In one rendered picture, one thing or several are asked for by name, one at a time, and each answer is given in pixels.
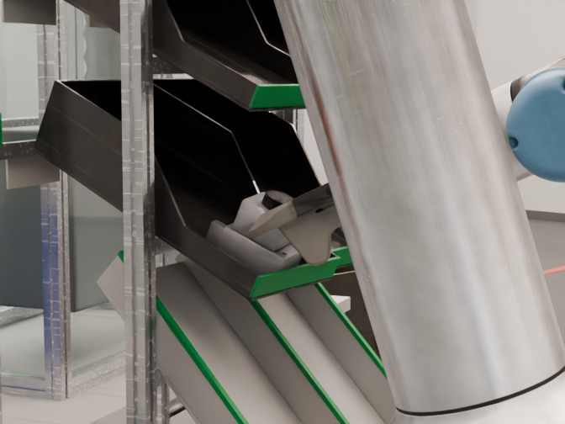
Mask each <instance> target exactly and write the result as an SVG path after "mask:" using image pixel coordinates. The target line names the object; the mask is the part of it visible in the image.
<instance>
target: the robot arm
mask: <svg viewBox="0 0 565 424"><path fill-rule="evenodd" d="M273 1H274V3H275V7H276V10H277V15H278V17H279V20H280V23H281V26H282V31H283V34H284V37H285V40H286V43H287V46H288V51H289V54H290V56H291V60H292V63H293V68H294V70H295V73H296V77H297V79H298V85H299V87H300V90H301V93H302V96H303V99H304V104H305V107H306V110H307V113H308V116H309V121H310V124H311V126H312V130H313V132H314V138H315V140H316V143H317V146H318V149H319V154H320V157H321V160H322V163H323V166H324V169H325V174H326V177H327V180H328V183H326V184H324V185H321V186H319V187H317V188H315V189H313V190H311V191H309V192H307V193H304V194H302V195H300V196H298V197H297V198H295V199H292V200H290V201H288V202H287V203H285V204H282V205H279V206H277V207H276V208H274V209H271V210H269V211H267V212H266V213H264V214H262V215H260V217H259V218H258V220H257V221H256V223H255V224H254V225H253V226H252V227H251V229H250V230H249V232H248V235H249V237H250V239H253V238H255V237H257V236H259V235H262V234H264V233H266V232H268V231H270V230H273V229H275V228H278V229H279V230H280V231H281V232H282V233H283V234H284V235H285V237H286V238H287V239H288V241H289V242H290V243H291V244H292V245H293V247H294V248H295V249H296V250H297V252H298V253H299V254H300V256H301V257H302V258H303V259H304V261H305V262H307V263H308V264H310V265H314V266H318V265H321V264H323V263H324V262H327V261H328V260H329V258H330V244H331V234H332V232H333V231H334V230H335V229H337V228H340V229H341V231H342V232H343V234H344V237H345V239H346V244H347V247H348V251H349V253H350V256H351V261H352V264H353V267H354V270H355V273H356V277H357V280H358V283H359V286H360V289H361V292H362V297H363V300H364V303H365V306H366V309H367V313H368V317H369V320H370V322H371V326H372V330H373V333H374V336H375V339H376V342H377V345H378V350H379V353H380V356H381V359H382V362H383V366H384V370H385V373H386V375H387V379H388V383H389V387H390V389H391V392H392V396H393V400H394V404H395V412H394V414H393V417H392V419H391V421H390V423H389V424H565V347H564V343H563V340H562V335H561V332H560V329H559V326H558V323H557V318H556V315H555V311H554V309H553V305H552V300H551V297H550V294H549V291H548V288H547V283H546V280H545V277H544V273H543V271H542V267H541V262H540V259H539V257H538V253H537V250H536V245H535V242H534V239H533V235H532V233H531V228H530V224H529V221H528V219H527V215H526V212H525V207H524V204H523V201H522V198H521V195H520V190H519V186H518V183H517V182H519V181H520V180H522V179H525V178H528V177H529V176H532V175H535V176H537V177H539V178H542V179H545V180H547V181H551V182H555V183H565V56H563V57H561V58H559V59H557V60H555V61H553V62H550V63H548V64H546V65H545V66H542V67H540V68H538V69H536V70H534V71H533V72H530V73H528V74H526V75H524V76H522V77H520V78H518V79H515V80H513V81H511V82H508V83H506V84H504V85H502V86H500V87H497V88H495V89H494V90H492V91H491V90H490V87H489V84H488V79H487V76H486V73H485V70H484V67H483V62H482V58H481V56H480V52H479V49H478V44H477V41H476V38H475V35H474V32H473V27H472V24H471V20H470V18H469V14H468V11H467V6H466V3H465V0H273ZM317 209H324V210H323V211H321V212H319V213H316V212H315V211H316V210H317Z"/></svg>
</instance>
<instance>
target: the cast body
mask: <svg viewBox="0 0 565 424"><path fill-rule="evenodd" d="M292 199H293V198H291V197H290V196H288V195H286V194H285V193H281V192H278V191H274V190H270V191H267V192H262V193H259V194H256V195H254V196H251V197H249V198H247V199H243V200H242V202H241V205H240V208H239V211H238V213H237V216H236V217H235V222H234V223H232V224H230V225H225V224H224V223H222V222H220V221H218V220H214V221H212V223H211V225H210V227H209V231H208V234H207V235H206V238H205V239H207V240H208V241H210V242H212V243H213V244H215V245H216V246H217V247H219V248H220V249H222V250H223V251H225V252H227V253H228V254H229V255H231V256H232V257H233V258H235V259H236V260H238V261H239V262H241V263H243V264H244V265H246V266H247V267H248V268H250V269H251V270H253V271H254V272H256V273H257V274H259V275H263V274H267V273H273V272H276V271H280V270H283V269H287V268H293V267H297V266H298V265H299V263H300V260H301V258H302V257H301V256H300V254H299V253H298V252H297V250H296V249H295V248H294V247H293V245H292V244H291V243H290V242H289V241H288V239H287V238H286V237H285V235H284V234H283V233H282V232H281V231H280V230H279V229H278V228H275V229H273V230H270V231H268V232H266V233H264V234H262V235H259V236H257V237H255V238H253V239H250V237H249V235H248V232H249V230H250V229H251V227H252V226H253V225H254V224H255V223H256V221H257V220H258V218H259V217H260V215H262V214H264V213H266V212H267V211H269V210H271V209H274V208H276V207H277V206H279V205H282V204H285V203H287V202H288V201H290V200H292Z"/></svg>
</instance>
